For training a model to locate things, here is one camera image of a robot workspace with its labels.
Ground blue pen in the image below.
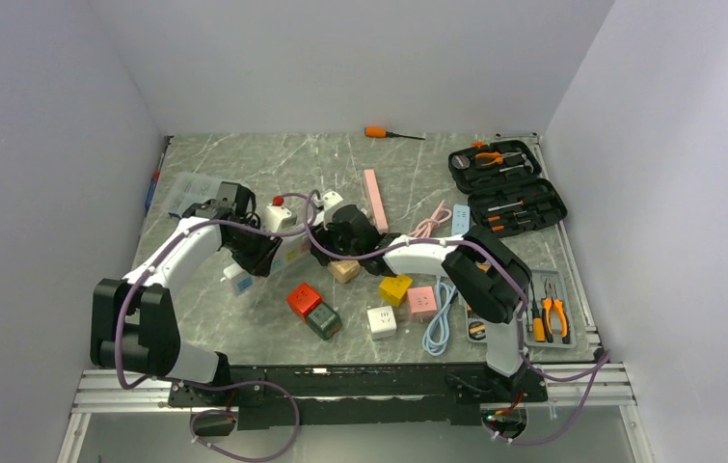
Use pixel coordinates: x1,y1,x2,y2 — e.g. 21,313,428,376
144,153,165,213

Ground pink cube plug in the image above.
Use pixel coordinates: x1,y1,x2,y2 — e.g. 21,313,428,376
406,286,438,323

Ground yellow cube plug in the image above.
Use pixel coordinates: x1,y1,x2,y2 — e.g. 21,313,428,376
378,275,413,308

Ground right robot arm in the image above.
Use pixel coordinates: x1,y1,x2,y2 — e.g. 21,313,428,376
305,205,532,400

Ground white power strip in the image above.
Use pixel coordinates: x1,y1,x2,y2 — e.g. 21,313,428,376
223,225,311,296

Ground grey tool tray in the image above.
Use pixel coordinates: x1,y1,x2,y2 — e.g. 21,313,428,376
465,268,579,350

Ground blue power strip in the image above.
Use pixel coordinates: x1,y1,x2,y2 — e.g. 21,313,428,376
450,204,472,235

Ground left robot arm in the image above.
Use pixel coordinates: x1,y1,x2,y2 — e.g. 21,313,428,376
90,182,283,405

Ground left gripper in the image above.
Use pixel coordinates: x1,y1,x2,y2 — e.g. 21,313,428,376
224,218,281,276

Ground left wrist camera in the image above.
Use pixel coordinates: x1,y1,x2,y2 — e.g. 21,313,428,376
258,195,298,236

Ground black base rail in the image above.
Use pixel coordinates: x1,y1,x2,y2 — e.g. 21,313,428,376
167,363,548,430

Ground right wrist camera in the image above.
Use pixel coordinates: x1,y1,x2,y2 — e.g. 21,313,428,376
320,191,345,220

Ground light blue cable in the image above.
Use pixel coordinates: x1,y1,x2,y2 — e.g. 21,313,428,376
420,277,459,358

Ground orange screwdriver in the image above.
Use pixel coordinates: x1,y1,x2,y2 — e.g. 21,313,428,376
364,126,425,141

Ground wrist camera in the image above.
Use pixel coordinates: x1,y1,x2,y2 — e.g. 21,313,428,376
258,195,298,236
320,191,345,220

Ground white cube plug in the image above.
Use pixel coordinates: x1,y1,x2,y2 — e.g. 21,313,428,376
366,306,397,340

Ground orange pliers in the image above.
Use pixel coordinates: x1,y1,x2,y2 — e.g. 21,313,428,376
542,278,571,345

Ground pink coiled cable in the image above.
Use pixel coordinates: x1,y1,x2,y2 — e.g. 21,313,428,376
408,200,454,240

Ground black tool case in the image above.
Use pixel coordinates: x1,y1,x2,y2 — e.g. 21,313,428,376
448,140,568,238

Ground green cube plug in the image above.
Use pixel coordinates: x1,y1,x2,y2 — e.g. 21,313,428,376
306,302,343,340

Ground beige cube plug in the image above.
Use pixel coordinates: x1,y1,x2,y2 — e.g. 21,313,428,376
327,260,361,284

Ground red cube plug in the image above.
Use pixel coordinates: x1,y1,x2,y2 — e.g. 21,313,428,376
286,283,322,321

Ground pink power strip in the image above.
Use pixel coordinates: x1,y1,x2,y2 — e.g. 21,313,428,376
364,169,389,233

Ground clear screw box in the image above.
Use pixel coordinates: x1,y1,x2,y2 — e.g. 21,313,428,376
161,172,222,218

